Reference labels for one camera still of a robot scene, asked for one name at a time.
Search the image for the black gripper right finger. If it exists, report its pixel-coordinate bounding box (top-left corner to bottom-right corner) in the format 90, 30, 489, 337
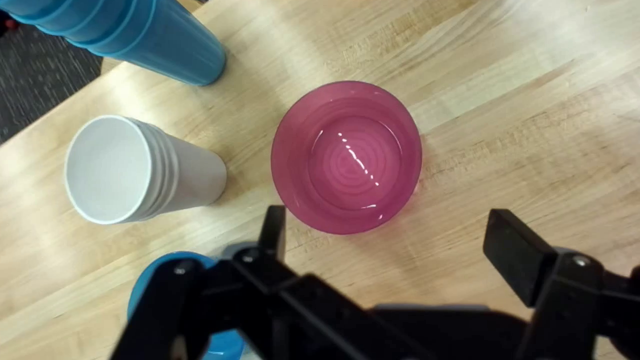
481, 206, 640, 360

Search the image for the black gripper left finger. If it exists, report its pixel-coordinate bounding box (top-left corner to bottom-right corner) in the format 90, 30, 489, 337
108, 204, 427, 360

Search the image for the pink plastic cup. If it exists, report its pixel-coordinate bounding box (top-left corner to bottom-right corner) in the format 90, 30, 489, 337
267, 77, 423, 237

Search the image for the blue plastic bowl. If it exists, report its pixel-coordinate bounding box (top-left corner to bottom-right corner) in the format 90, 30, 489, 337
126, 248, 259, 360

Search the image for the white cup stack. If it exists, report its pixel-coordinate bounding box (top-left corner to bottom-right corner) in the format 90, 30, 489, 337
62, 112, 229, 227

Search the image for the blue cup stack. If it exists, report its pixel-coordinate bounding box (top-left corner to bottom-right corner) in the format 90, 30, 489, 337
0, 0, 229, 89

